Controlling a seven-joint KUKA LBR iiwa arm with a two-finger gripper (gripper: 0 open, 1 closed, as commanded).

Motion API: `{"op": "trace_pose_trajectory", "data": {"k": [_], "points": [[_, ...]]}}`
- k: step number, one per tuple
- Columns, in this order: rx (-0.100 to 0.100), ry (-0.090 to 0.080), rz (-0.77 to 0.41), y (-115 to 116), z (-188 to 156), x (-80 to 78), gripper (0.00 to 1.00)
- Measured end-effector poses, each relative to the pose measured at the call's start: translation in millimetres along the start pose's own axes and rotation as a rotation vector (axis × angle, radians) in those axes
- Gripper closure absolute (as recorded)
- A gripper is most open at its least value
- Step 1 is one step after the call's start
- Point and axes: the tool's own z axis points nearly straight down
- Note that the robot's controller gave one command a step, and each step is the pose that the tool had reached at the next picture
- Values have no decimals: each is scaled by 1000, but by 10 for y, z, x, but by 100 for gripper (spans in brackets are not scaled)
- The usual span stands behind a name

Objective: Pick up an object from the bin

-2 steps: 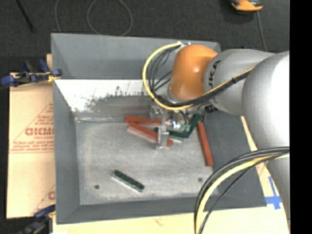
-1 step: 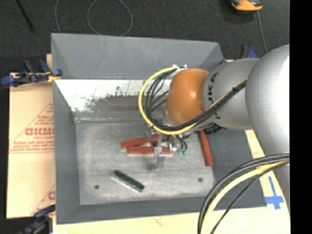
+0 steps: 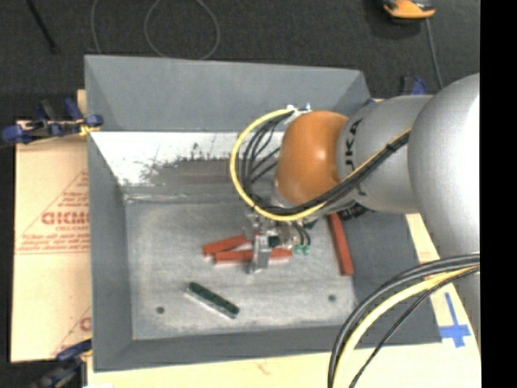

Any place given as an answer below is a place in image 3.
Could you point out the brown cardboard board, red print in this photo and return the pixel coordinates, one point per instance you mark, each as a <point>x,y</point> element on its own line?
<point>48,265</point>

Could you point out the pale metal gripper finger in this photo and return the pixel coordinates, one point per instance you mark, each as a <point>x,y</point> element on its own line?
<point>255,257</point>
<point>265,253</point>

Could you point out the dark green flat block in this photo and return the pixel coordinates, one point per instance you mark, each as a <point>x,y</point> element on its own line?
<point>213,300</point>

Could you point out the red-brown flat block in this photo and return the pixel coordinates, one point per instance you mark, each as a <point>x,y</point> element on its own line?
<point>232,255</point>
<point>341,249</point>
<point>224,245</point>

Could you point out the grey metal bin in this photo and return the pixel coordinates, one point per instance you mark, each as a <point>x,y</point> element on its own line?
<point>169,233</point>

